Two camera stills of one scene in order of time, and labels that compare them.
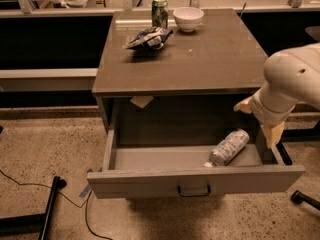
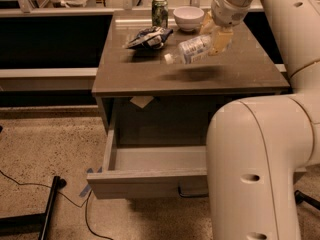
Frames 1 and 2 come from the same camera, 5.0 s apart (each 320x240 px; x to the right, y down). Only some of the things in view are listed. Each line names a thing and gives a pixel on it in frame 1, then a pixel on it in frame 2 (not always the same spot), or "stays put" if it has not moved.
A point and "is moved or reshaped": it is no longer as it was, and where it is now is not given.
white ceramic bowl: (188, 18) stays put
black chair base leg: (299, 198) stays put
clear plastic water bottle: (225, 151) is moved or reshaped
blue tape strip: (89, 187) stays put
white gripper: (257, 109) → (227, 13)
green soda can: (160, 12) stays put
